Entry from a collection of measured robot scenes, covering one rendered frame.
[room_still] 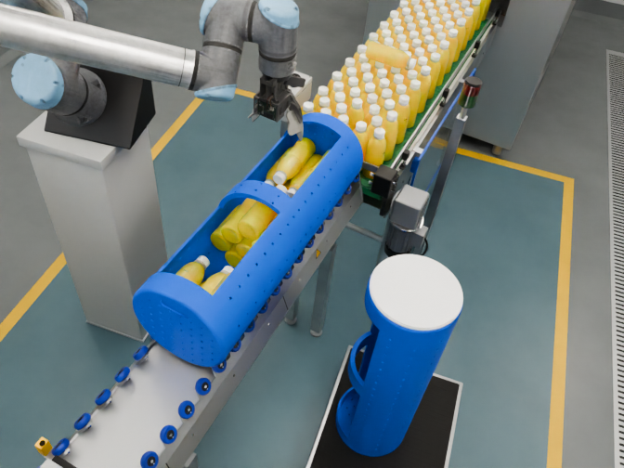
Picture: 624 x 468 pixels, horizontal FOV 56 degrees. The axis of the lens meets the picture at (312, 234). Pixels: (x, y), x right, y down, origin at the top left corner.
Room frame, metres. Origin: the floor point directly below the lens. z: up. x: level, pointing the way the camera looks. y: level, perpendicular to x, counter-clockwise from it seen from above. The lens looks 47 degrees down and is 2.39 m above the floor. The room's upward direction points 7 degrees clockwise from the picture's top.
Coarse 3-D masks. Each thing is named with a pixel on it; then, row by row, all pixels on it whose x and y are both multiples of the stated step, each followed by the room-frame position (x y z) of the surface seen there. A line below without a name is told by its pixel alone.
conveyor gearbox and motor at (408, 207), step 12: (396, 192) 1.72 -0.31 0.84; (408, 192) 1.70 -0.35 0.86; (420, 192) 1.71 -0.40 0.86; (396, 204) 1.65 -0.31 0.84; (408, 204) 1.64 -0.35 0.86; (420, 204) 1.64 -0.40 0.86; (396, 216) 1.65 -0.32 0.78; (408, 216) 1.63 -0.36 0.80; (420, 216) 1.63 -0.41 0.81; (396, 228) 1.63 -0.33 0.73; (408, 228) 1.63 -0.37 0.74; (420, 228) 1.67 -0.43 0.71; (396, 240) 1.64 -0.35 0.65; (408, 240) 1.64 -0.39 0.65; (420, 240) 1.63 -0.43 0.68; (384, 252) 1.67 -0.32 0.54; (396, 252) 1.63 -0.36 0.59; (408, 252) 1.66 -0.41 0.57
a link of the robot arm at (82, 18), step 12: (0, 0) 1.26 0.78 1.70; (12, 0) 1.29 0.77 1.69; (24, 0) 1.33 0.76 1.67; (36, 0) 1.38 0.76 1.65; (48, 0) 1.45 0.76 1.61; (60, 0) 1.56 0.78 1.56; (72, 0) 1.61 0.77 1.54; (48, 12) 1.43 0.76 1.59; (60, 12) 1.51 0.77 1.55; (72, 12) 1.56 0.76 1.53; (84, 12) 1.63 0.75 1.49
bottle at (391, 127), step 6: (384, 120) 1.86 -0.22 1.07; (390, 120) 1.84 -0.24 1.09; (396, 120) 1.87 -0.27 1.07; (384, 126) 1.84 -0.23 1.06; (390, 126) 1.83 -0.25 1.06; (396, 126) 1.84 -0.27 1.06; (390, 132) 1.83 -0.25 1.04; (396, 132) 1.84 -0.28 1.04; (390, 138) 1.83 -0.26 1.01; (390, 144) 1.83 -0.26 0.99; (390, 150) 1.83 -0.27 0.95; (384, 156) 1.82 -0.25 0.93; (390, 156) 1.83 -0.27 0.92
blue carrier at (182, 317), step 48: (288, 144) 1.65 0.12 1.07; (336, 144) 1.50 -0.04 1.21; (240, 192) 1.22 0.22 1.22; (336, 192) 1.37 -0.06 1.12; (192, 240) 1.11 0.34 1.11; (288, 240) 1.11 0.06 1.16; (144, 288) 0.86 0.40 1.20; (192, 288) 0.85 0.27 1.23; (240, 288) 0.91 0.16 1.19; (192, 336) 0.80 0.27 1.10; (240, 336) 0.85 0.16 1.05
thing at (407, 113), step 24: (408, 0) 2.89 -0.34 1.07; (432, 0) 2.91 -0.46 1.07; (456, 0) 2.98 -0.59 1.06; (432, 24) 2.65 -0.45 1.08; (456, 24) 2.68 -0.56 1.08; (408, 48) 2.47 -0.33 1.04; (456, 48) 2.54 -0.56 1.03; (360, 72) 2.17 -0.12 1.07; (432, 72) 2.29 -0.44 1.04; (360, 96) 2.03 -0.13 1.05; (432, 96) 2.30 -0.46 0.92; (408, 120) 1.96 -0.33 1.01
